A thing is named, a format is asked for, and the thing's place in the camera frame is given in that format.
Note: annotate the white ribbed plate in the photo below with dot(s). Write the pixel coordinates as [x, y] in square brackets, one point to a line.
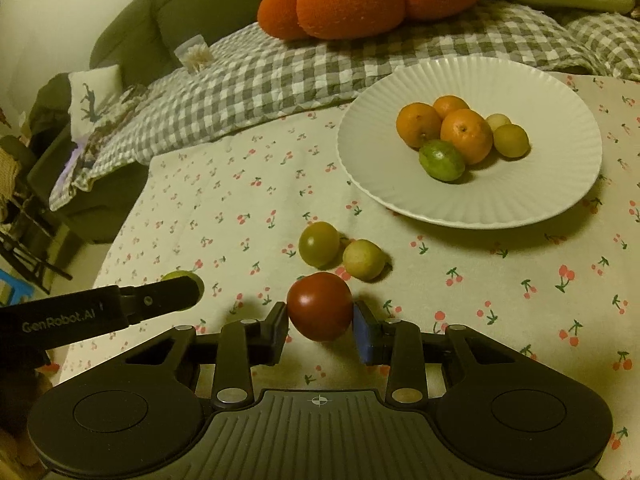
[525, 190]

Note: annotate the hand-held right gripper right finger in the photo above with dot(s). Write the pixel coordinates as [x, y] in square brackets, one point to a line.
[365, 332]

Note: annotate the orange mandarin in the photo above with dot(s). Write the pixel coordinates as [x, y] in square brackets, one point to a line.
[450, 105]
[417, 124]
[466, 136]

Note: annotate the purple cloth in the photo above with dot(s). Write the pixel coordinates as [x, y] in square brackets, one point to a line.
[70, 165]

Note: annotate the greenish brown round fruit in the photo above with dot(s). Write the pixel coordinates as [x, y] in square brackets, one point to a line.
[319, 243]

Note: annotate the dark furniture frame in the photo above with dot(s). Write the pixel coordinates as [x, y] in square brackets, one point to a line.
[30, 255]

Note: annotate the olive green sofa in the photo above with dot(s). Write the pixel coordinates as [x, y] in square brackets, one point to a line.
[200, 5]

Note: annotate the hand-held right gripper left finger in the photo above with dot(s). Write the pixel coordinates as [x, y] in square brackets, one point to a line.
[277, 332]

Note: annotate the white embroidered pillow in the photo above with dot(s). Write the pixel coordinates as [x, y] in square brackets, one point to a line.
[95, 95]

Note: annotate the olive yellow round fruit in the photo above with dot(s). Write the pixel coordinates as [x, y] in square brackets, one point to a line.
[511, 141]

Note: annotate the grey checked blanket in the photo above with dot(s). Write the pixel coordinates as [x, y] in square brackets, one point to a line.
[280, 75]

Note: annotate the green citrus fruit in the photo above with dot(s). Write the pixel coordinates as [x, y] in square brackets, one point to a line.
[441, 161]
[177, 275]

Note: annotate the red tomato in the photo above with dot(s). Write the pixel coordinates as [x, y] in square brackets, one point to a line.
[320, 305]

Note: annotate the cherry print tablecloth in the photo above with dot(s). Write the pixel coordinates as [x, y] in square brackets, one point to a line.
[225, 200]

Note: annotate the small yellow fruit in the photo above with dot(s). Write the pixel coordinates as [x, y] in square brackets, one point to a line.
[498, 121]
[364, 259]

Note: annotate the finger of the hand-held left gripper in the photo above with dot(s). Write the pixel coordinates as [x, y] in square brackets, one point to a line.
[160, 297]

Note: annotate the dark cloth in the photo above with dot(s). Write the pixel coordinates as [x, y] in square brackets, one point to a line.
[50, 100]

